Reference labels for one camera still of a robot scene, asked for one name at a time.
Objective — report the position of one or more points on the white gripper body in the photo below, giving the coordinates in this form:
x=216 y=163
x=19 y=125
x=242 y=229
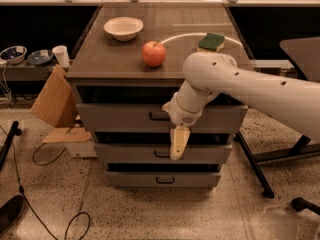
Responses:
x=180 y=113

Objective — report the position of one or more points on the grey top drawer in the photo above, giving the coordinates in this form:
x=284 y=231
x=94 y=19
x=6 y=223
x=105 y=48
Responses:
x=150 y=118

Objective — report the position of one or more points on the grey drawer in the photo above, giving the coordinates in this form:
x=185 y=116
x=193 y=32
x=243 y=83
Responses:
x=160 y=154
x=160 y=180
x=150 y=118

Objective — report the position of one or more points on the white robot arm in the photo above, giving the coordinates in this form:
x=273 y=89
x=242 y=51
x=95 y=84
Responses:
x=293 y=102

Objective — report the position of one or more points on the grey drawer cabinet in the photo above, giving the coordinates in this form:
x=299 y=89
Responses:
x=108 y=71

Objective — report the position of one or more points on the grey middle drawer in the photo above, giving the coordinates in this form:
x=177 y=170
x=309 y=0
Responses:
x=160 y=154

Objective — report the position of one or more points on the grey bottom drawer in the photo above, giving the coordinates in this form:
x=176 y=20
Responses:
x=160 y=180

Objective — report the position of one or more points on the red apple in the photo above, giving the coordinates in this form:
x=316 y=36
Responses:
x=153 y=53

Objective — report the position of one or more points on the green yellow sponge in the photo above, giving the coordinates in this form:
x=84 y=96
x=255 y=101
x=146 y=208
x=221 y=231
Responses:
x=212 y=42

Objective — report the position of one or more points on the white bowl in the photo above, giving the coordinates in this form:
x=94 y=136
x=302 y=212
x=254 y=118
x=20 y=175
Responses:
x=123 y=28

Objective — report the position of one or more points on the brown cardboard box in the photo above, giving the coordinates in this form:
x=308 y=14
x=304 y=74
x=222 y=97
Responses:
x=56 y=106

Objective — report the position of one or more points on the white paper cup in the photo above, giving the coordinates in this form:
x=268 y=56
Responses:
x=61 y=55

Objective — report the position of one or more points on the black caster foot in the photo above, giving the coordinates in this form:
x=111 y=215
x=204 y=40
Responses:
x=299 y=204

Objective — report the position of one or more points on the blue bowl right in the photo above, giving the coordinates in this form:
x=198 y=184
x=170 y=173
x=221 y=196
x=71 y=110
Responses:
x=40 y=58

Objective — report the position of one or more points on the grey side shelf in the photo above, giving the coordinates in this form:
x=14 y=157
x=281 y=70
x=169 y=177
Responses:
x=26 y=72

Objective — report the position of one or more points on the black pole left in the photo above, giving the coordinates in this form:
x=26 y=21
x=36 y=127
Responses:
x=14 y=131

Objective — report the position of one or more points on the blue patterned bowl left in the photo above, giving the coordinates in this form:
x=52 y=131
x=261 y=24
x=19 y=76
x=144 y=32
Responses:
x=14 y=55

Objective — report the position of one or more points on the black shoe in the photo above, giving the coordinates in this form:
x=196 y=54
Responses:
x=10 y=212

